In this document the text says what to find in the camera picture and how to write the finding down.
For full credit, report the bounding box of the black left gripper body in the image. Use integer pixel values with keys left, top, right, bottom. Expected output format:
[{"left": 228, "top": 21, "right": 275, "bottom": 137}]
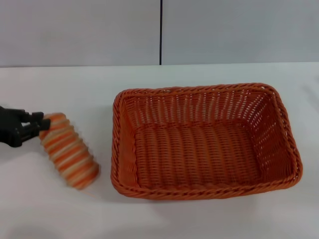
[{"left": 0, "top": 105, "right": 27, "bottom": 148}]

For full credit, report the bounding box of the orange woven plastic basket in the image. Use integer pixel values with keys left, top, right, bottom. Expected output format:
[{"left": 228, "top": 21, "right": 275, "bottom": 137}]
[{"left": 110, "top": 83, "right": 304, "bottom": 202}]

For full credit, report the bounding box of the orange striped bread toy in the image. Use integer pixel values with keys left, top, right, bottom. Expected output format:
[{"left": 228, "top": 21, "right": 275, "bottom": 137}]
[{"left": 39, "top": 113, "right": 100, "bottom": 191}]

